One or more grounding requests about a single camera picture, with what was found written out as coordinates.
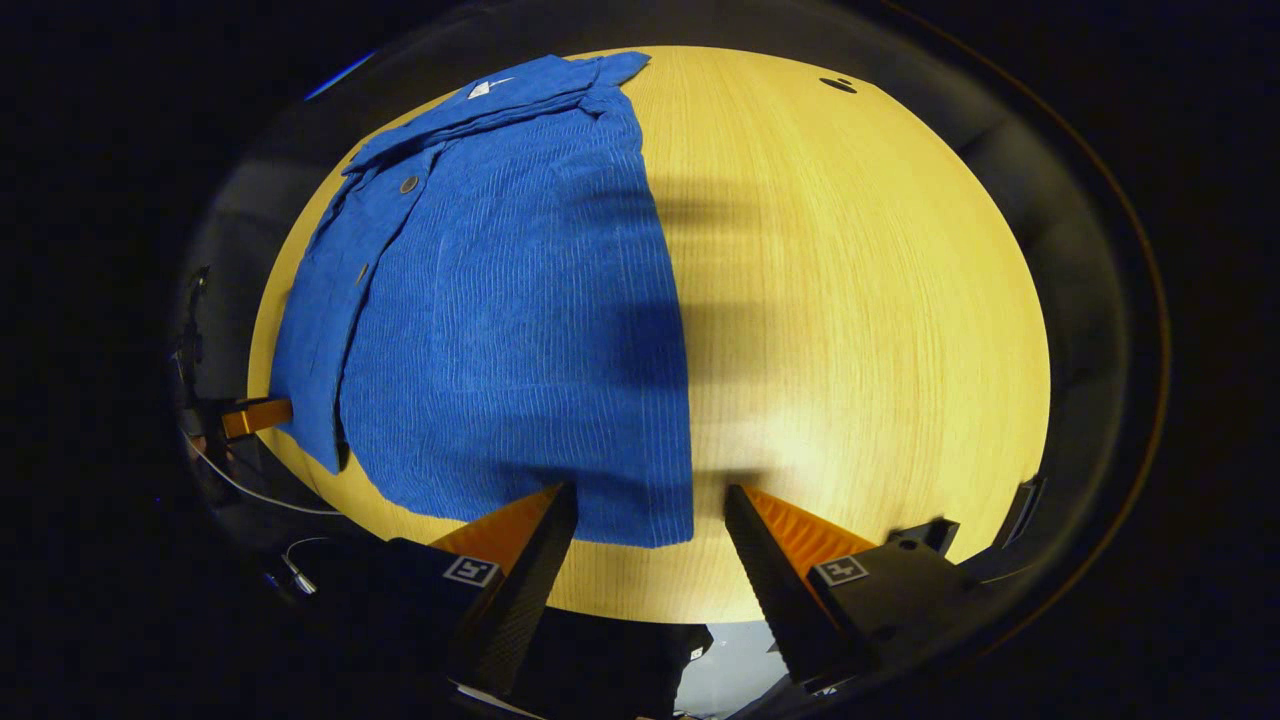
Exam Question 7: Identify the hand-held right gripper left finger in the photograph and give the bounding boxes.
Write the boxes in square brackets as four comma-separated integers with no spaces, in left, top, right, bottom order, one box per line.
[320,481,581,698]

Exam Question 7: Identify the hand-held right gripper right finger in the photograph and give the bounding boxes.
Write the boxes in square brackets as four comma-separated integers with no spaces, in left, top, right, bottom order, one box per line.
[722,483,991,689]

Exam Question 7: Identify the blue corduroy shirt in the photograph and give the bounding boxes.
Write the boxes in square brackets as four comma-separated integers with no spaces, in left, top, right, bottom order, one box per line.
[268,50,696,549]

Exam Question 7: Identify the dark cloth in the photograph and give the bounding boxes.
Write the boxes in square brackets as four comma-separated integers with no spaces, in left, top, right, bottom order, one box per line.
[530,610,716,720]

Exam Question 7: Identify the white cable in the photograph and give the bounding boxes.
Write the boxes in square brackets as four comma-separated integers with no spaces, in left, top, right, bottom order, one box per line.
[185,432,343,517]

